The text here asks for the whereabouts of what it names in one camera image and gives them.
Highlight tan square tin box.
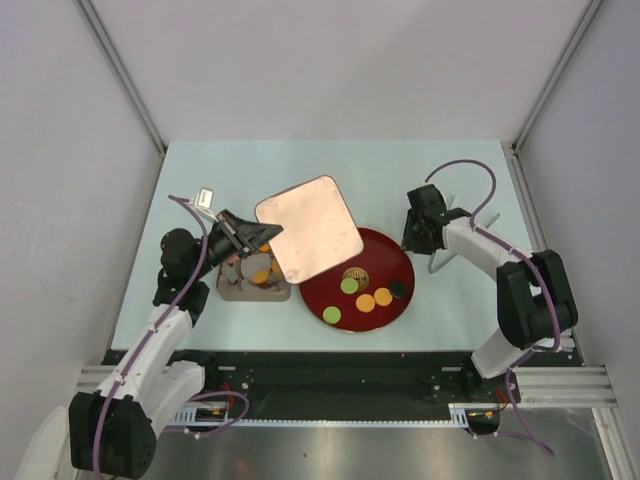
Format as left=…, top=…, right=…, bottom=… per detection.
left=216, top=244, right=291, bottom=302

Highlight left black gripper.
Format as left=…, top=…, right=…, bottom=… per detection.
left=190, top=209, right=281, bottom=280

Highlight black round cookie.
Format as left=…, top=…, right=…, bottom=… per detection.
left=389, top=281, right=408, bottom=299

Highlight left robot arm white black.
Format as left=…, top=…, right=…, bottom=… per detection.
left=68, top=210, right=283, bottom=479

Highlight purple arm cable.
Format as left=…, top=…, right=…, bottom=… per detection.
left=423, top=159, right=564, bottom=457
left=92, top=194, right=249, bottom=476

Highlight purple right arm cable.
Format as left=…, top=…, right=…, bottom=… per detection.
left=423, top=159, right=564, bottom=457

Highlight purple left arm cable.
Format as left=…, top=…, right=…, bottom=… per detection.
left=92, top=194, right=249, bottom=476

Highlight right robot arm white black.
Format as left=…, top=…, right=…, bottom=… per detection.
left=401, top=184, right=578, bottom=401

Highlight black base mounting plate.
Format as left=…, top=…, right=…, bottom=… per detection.
left=149, top=349, right=586, bottom=421

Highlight tan square tin lid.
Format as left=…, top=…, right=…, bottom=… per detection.
left=255, top=175, right=364, bottom=285

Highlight white cable duct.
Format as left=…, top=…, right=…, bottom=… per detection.
left=449, top=403, right=505, bottom=429
left=167, top=406, right=228, bottom=428

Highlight white cable duct right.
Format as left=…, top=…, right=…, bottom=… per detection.
left=449, top=403, right=505, bottom=429

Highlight round red lacquer tray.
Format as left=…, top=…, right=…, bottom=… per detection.
left=299, top=228, right=415, bottom=333

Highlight metal tongs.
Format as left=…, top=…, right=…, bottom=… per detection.
left=427, top=192, right=501, bottom=275

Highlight white cable duct left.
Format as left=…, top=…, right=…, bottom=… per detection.
left=167, top=406, right=228, bottom=428

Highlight green round cookie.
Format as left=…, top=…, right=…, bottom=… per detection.
left=340, top=277, right=359, bottom=295
left=322, top=306, right=342, bottom=325

